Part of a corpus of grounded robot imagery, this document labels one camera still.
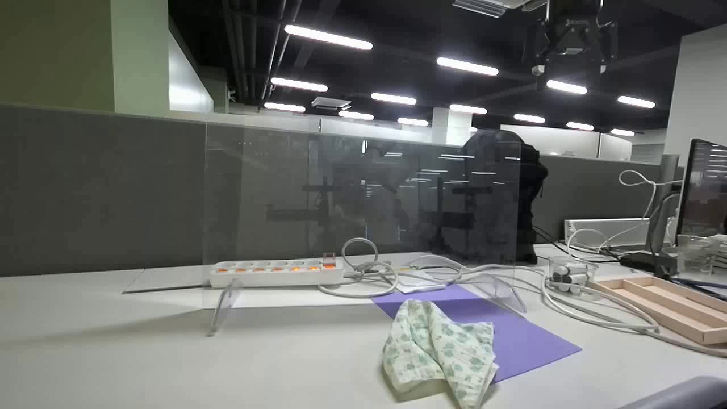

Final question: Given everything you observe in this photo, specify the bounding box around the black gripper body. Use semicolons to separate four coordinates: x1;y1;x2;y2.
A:
541;2;609;61

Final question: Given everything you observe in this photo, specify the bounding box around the green floral white cloth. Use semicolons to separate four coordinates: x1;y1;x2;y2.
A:
380;297;500;409

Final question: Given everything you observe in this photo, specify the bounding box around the ceiling light tube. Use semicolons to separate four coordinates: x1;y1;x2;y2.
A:
368;88;421;109
281;22;375;55
545;78;591;97
267;76;332;96
434;55;503;79
616;94;659;111

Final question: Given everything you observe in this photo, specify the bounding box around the black backpack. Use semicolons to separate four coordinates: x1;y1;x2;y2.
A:
462;128;550;267

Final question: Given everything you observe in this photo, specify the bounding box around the black computer monitor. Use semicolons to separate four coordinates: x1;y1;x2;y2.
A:
675;137;727;239

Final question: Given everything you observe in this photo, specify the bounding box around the black monitor stand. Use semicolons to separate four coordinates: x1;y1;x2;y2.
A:
617;155;681;280

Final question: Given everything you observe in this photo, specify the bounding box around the white plug adapter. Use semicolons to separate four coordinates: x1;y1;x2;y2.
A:
548;260;596;280
543;274;591;297

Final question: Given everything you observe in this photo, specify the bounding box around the clear plastic bag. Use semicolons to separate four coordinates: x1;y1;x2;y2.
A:
675;230;727;280

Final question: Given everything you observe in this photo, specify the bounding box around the shallow wooden tray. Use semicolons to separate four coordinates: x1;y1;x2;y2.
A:
592;274;727;348

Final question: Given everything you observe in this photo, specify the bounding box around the purple bed sheet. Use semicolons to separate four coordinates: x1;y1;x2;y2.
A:
370;281;583;385

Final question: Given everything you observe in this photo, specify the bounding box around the clear acrylic glass panel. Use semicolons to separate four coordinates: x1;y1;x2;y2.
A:
202;122;531;338

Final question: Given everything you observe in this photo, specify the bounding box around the white power strip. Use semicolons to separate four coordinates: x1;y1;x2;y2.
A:
206;258;345;292

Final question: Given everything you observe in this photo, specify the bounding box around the gray office partition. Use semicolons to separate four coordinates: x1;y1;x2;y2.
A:
0;100;684;280

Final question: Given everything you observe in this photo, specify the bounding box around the thin white looped cable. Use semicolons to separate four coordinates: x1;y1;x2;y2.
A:
616;166;684;224

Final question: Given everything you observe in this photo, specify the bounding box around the long white cable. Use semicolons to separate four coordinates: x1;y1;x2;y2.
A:
539;280;727;360

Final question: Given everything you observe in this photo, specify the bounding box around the coiled white cable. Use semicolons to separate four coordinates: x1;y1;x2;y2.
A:
315;235;401;300

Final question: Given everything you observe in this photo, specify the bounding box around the gray power strip cord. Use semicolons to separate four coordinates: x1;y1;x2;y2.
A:
121;281;214;297

